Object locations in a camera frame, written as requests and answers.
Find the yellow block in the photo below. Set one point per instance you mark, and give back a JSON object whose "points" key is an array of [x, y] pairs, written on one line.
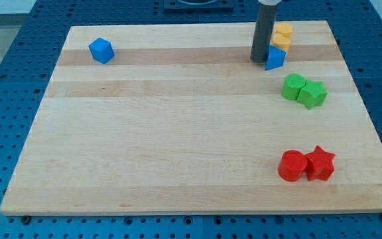
{"points": [[285, 29], [281, 42]]}

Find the blue triangular prism block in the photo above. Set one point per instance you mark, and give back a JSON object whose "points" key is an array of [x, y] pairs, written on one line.
{"points": [[276, 58]]}

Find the blue perforated table plate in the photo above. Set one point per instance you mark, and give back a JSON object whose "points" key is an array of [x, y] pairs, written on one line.
{"points": [[30, 61]]}

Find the green cylinder block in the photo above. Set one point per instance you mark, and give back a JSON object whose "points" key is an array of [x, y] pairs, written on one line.
{"points": [[292, 85]]}

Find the light wooden board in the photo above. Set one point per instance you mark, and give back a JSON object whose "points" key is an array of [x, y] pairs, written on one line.
{"points": [[180, 121]]}

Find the yellow block front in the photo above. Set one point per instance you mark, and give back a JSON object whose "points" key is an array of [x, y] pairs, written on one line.
{"points": [[281, 42]]}

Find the grey cylindrical robot pointer rod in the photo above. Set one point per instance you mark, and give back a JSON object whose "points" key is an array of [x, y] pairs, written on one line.
{"points": [[264, 24]]}

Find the red cylinder block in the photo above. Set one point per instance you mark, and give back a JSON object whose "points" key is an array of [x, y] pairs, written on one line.
{"points": [[292, 165]]}

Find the green star block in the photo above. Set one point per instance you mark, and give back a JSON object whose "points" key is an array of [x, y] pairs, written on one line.
{"points": [[312, 94]]}

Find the yellow block rear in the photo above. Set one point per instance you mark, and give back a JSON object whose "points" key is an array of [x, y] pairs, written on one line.
{"points": [[285, 29]]}

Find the blue cube block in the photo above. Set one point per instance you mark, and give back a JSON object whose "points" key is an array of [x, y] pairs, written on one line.
{"points": [[101, 50]]}

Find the red star block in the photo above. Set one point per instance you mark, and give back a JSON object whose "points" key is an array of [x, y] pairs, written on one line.
{"points": [[320, 164]]}

